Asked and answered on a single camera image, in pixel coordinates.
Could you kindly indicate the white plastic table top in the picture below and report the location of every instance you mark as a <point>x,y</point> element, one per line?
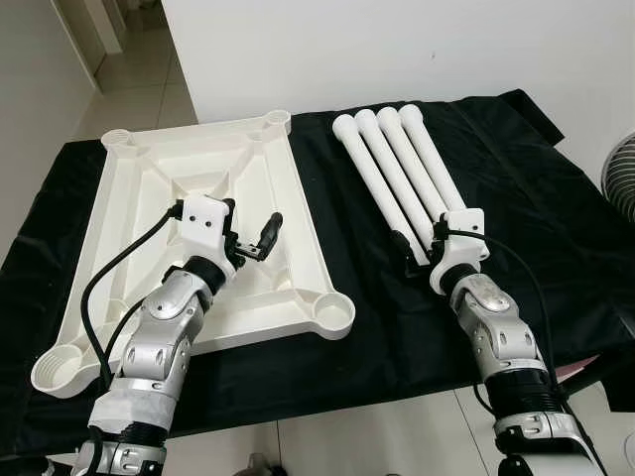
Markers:
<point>268,188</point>

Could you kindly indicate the white plastic table leg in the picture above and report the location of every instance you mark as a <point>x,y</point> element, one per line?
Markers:
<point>412,154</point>
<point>372,169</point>
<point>392,159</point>
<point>432,149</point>

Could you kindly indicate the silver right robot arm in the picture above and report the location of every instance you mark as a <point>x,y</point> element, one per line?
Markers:
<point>496,327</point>

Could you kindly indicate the black table cloth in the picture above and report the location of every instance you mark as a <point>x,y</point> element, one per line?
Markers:
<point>536,228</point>

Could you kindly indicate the white floor fan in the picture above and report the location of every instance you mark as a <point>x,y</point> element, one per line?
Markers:
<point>620,178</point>

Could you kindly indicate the grey robot left foot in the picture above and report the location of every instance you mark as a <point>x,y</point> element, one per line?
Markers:
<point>260,466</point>

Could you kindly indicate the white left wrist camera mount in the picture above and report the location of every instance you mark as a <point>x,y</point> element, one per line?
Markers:
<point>205,223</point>

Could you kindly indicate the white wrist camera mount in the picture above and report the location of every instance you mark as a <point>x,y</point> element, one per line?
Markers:
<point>464,233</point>
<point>205,223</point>

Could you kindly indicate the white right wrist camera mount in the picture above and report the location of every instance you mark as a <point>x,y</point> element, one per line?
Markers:
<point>464,233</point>

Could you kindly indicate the white door frame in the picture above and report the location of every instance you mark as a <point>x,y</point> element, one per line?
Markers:
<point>99,20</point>

